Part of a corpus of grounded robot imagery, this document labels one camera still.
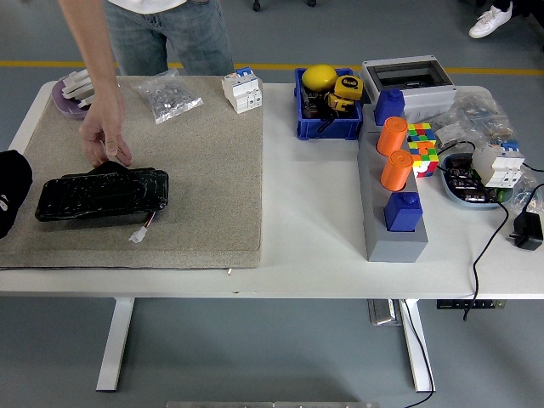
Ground blue plastic bin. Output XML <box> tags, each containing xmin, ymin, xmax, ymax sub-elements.
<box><xmin>293</xmin><ymin>66</ymin><xmax>365</xmax><ymax>142</ymax></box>

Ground black table control panel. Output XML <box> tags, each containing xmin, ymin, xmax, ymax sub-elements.
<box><xmin>436</xmin><ymin>299</ymin><xmax>507</xmax><ymax>310</ymax></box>

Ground orange cylinder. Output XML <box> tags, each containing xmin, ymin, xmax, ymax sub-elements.
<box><xmin>377</xmin><ymin>116</ymin><xmax>409</xmax><ymax>157</ymax></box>
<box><xmin>379</xmin><ymin>150</ymin><xmax>414</xmax><ymax>192</ymax></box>

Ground person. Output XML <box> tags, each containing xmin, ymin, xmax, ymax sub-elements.
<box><xmin>104</xmin><ymin>0</ymin><xmax>235</xmax><ymax>77</ymax></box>

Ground yellow round object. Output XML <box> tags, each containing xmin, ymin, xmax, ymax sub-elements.
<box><xmin>301</xmin><ymin>64</ymin><xmax>339</xmax><ymax>93</ymax></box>

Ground purple plastic tray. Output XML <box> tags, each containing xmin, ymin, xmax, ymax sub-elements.
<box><xmin>50</xmin><ymin>78</ymin><xmax>98</xmax><ymax>121</ymax></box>

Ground colourful puzzle cube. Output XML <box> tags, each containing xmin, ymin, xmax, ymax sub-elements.
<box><xmin>406</xmin><ymin>122</ymin><xmax>440</xmax><ymax>179</ymax></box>

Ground white sneaker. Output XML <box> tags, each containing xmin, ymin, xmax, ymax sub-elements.
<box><xmin>468</xmin><ymin>1</ymin><xmax>514</xmax><ymax>40</ymax></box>

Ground clear bag of parts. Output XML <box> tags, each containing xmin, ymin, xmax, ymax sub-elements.
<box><xmin>433</xmin><ymin>91</ymin><xmax>511</xmax><ymax>148</ymax></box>
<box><xmin>507</xmin><ymin>163</ymin><xmax>544</xmax><ymax>216</ymax></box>

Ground white table leg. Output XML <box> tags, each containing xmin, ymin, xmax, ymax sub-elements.
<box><xmin>95</xmin><ymin>297</ymin><xmax>136</xmax><ymax>393</ymax></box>
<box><xmin>399</xmin><ymin>299</ymin><xmax>436</xmax><ymax>393</ymax></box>

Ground clear bag of screws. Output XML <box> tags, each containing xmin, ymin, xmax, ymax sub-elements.
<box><xmin>130</xmin><ymin>67</ymin><xmax>204</xmax><ymax>126</ymax></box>

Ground grey block holder base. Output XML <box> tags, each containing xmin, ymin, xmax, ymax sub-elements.
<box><xmin>356</xmin><ymin>114</ymin><xmax>428</xmax><ymax>263</ymax></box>

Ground person's right hand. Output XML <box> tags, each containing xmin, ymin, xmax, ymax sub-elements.
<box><xmin>78</xmin><ymin>87</ymin><xmax>133</xmax><ymax>167</ymax></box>

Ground grey metal box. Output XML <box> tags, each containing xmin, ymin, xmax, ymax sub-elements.
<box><xmin>367</xmin><ymin>299</ymin><xmax>403</xmax><ymax>327</ymax></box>

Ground light blue bowl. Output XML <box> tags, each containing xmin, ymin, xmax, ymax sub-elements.
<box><xmin>438</xmin><ymin>152</ymin><xmax>515</xmax><ymax>211</ymax></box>

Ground grey electrical enclosure box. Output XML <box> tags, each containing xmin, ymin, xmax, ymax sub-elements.
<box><xmin>360</xmin><ymin>55</ymin><xmax>458</xmax><ymax>122</ymax></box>

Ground grey-brown mat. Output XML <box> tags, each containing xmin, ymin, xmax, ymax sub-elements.
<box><xmin>0</xmin><ymin>75</ymin><xmax>264</xmax><ymax>270</ymax></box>

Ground glossy black panel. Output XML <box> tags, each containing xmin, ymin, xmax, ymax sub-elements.
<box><xmin>34</xmin><ymin>160</ymin><xmax>170</xmax><ymax>223</ymax></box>

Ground white connector with coloured wires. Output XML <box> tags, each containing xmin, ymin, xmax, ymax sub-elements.
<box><xmin>128</xmin><ymin>207</ymin><xmax>159</xmax><ymax>243</ymax></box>

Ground white circuit breaker blue levers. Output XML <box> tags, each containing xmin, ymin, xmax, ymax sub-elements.
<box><xmin>220</xmin><ymin>66</ymin><xmax>264</xmax><ymax>116</ymax></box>
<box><xmin>472</xmin><ymin>139</ymin><xmax>526</xmax><ymax>189</ymax></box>

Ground black rag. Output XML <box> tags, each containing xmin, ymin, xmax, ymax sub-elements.
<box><xmin>0</xmin><ymin>149</ymin><xmax>34</xmax><ymax>240</ymax></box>

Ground black power adapter with cord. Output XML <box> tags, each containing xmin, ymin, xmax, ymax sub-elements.
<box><xmin>508</xmin><ymin>183</ymin><xmax>544</xmax><ymax>251</ymax></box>

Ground blue block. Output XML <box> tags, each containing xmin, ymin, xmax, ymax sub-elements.
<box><xmin>373</xmin><ymin>88</ymin><xmax>405</xmax><ymax>127</ymax></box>
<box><xmin>383</xmin><ymin>191</ymin><xmax>424</xmax><ymax>233</ymax></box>

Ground large yellow tape measure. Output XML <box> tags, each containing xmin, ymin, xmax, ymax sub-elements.
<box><xmin>332</xmin><ymin>75</ymin><xmax>366</xmax><ymax>103</ymax></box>

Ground black cable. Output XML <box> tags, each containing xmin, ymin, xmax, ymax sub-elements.
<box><xmin>436</xmin><ymin>141</ymin><xmax>510</xmax><ymax>322</ymax></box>
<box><xmin>399</xmin><ymin>299</ymin><xmax>435</xmax><ymax>408</ymax></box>

